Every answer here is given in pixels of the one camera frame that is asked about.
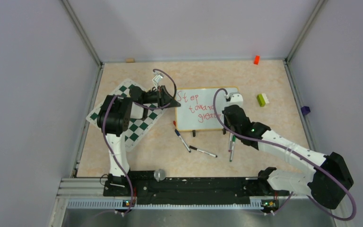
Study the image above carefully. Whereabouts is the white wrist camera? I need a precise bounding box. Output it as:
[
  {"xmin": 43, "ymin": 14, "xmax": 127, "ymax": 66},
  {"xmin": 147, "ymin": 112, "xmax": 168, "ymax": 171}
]
[
  {"xmin": 152, "ymin": 72, "xmax": 164, "ymax": 87},
  {"xmin": 225, "ymin": 92, "xmax": 243, "ymax": 108}
]

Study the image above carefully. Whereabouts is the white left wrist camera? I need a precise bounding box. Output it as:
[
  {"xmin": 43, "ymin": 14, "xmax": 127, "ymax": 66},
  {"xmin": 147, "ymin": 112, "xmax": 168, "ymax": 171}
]
[{"xmin": 152, "ymin": 72, "xmax": 164, "ymax": 87}]

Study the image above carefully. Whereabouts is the purple whiteboard marker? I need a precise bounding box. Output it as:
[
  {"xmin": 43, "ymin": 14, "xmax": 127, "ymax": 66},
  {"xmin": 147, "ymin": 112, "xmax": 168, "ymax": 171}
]
[{"xmin": 228, "ymin": 133, "xmax": 233, "ymax": 152}]

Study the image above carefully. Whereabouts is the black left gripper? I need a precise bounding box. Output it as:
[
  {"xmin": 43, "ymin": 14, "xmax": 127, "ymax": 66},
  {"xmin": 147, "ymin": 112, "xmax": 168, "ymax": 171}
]
[{"xmin": 141, "ymin": 85, "xmax": 181, "ymax": 108}]

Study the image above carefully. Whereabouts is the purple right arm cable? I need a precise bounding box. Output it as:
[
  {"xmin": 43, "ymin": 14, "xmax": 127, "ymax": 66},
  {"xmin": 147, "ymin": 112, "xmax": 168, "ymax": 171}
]
[{"xmin": 213, "ymin": 88, "xmax": 357, "ymax": 222}]

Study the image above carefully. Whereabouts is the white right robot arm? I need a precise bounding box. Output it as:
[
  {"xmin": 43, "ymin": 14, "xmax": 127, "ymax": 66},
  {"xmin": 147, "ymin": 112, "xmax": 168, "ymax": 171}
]
[{"xmin": 222, "ymin": 105, "xmax": 354, "ymax": 210}]

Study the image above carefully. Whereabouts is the orange toy block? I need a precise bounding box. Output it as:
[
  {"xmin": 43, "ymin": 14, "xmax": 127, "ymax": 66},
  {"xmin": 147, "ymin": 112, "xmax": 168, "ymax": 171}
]
[{"xmin": 253, "ymin": 55, "xmax": 260, "ymax": 65}]

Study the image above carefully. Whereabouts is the blue whiteboard marker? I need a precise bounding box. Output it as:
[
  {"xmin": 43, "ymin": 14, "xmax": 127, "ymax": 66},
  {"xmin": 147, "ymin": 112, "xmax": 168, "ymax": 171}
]
[{"xmin": 174, "ymin": 129, "xmax": 191, "ymax": 153}]

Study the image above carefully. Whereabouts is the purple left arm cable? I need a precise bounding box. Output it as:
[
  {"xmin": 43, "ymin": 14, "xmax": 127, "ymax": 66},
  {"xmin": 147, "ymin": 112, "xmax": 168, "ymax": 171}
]
[{"xmin": 101, "ymin": 69, "xmax": 177, "ymax": 208}]

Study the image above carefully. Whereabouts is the purple toy block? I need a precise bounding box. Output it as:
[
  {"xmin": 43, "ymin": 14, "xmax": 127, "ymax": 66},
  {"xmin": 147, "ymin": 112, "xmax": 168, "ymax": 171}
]
[{"xmin": 301, "ymin": 106, "xmax": 311, "ymax": 116}]

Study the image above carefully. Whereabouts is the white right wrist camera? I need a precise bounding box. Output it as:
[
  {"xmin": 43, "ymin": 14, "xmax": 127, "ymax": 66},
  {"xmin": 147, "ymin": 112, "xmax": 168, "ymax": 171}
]
[{"xmin": 225, "ymin": 92, "xmax": 243, "ymax": 108}]

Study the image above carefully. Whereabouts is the green white chessboard mat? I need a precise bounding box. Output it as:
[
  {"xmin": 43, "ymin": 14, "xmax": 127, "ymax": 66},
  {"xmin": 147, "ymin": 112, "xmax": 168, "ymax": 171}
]
[{"xmin": 86, "ymin": 79, "xmax": 166, "ymax": 152}]

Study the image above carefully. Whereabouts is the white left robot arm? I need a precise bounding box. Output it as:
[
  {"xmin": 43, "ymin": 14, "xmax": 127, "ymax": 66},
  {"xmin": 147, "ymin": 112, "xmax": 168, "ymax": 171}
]
[{"xmin": 96, "ymin": 86, "xmax": 181, "ymax": 195}]

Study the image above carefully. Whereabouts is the small wooden cork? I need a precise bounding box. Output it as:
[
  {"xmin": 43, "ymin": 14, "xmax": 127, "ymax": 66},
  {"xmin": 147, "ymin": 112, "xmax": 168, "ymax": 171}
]
[{"xmin": 125, "ymin": 58, "xmax": 135, "ymax": 63}]

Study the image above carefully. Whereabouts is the green whiteboard marker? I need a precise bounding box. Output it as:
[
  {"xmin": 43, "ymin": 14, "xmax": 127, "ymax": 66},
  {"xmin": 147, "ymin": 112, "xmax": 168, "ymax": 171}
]
[{"xmin": 229, "ymin": 135, "xmax": 236, "ymax": 162}]

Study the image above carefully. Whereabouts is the yellow framed whiteboard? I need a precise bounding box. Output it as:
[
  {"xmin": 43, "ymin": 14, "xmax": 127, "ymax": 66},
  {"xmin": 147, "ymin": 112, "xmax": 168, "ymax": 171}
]
[{"xmin": 175, "ymin": 87, "xmax": 239, "ymax": 131}]

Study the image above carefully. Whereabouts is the silver round knob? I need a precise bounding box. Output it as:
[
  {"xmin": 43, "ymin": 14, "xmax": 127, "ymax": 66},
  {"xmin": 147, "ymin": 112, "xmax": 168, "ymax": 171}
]
[{"xmin": 154, "ymin": 169, "xmax": 166, "ymax": 182}]

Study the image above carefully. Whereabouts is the green white toy brick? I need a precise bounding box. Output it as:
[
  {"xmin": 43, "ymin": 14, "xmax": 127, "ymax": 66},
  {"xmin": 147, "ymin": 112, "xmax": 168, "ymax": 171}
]
[{"xmin": 257, "ymin": 93, "xmax": 269, "ymax": 107}]

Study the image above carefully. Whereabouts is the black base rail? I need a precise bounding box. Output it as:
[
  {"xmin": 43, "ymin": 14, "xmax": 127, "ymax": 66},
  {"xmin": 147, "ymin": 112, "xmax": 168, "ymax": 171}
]
[{"xmin": 103, "ymin": 171, "xmax": 289, "ymax": 205}]

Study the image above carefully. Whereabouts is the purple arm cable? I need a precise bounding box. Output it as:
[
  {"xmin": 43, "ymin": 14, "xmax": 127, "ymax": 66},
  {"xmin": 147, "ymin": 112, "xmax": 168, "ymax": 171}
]
[
  {"xmin": 213, "ymin": 88, "xmax": 357, "ymax": 222},
  {"xmin": 101, "ymin": 69, "xmax": 177, "ymax": 208}
]

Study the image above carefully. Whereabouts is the black whiteboard marker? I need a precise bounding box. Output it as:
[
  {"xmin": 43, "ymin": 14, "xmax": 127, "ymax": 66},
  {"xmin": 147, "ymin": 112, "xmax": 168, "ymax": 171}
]
[{"xmin": 189, "ymin": 146, "xmax": 218, "ymax": 158}]

